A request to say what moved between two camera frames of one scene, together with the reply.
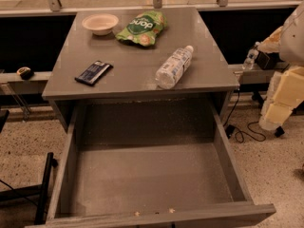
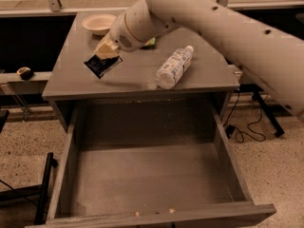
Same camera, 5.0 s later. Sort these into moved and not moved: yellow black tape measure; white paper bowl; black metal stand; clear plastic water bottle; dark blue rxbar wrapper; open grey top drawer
Moved: dark blue rxbar wrapper
Not moved: yellow black tape measure; open grey top drawer; white paper bowl; black metal stand; clear plastic water bottle
